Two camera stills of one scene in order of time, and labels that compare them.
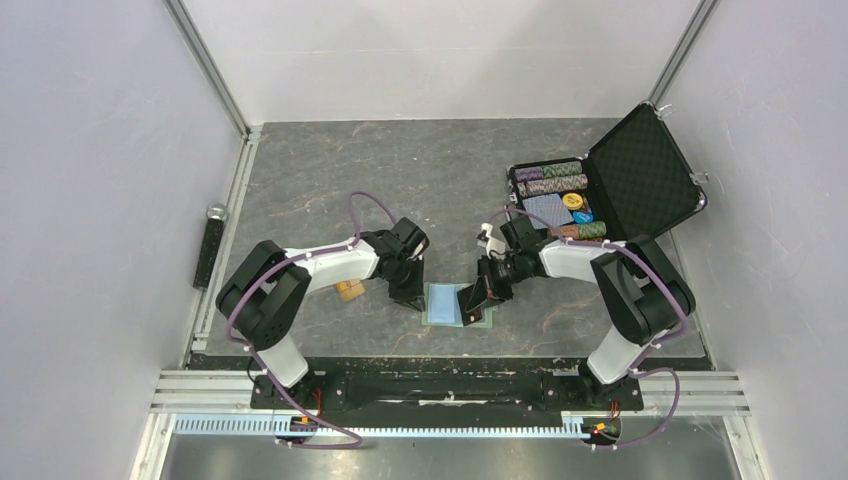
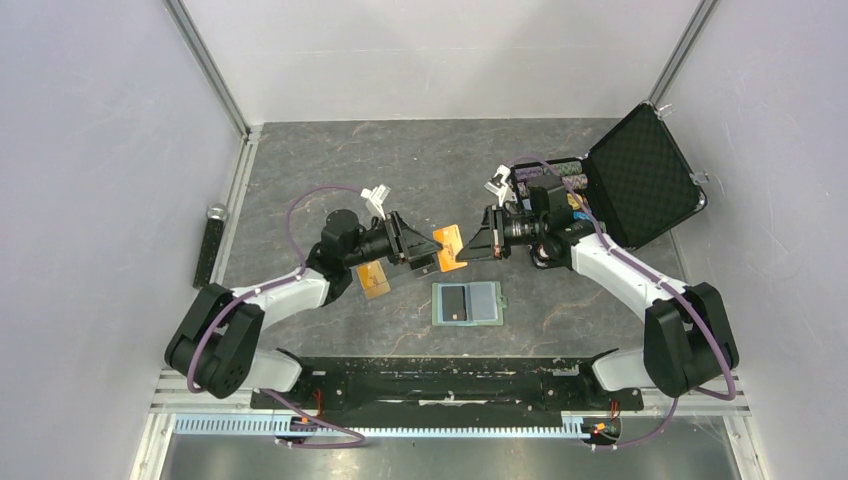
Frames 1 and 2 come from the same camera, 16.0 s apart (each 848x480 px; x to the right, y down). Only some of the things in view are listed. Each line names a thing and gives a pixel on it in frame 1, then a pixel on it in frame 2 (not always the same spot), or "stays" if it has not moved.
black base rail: [434, 386] stays
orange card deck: [350, 289] -> [450, 238]
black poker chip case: [638, 181] stays
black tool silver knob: [216, 216] stays
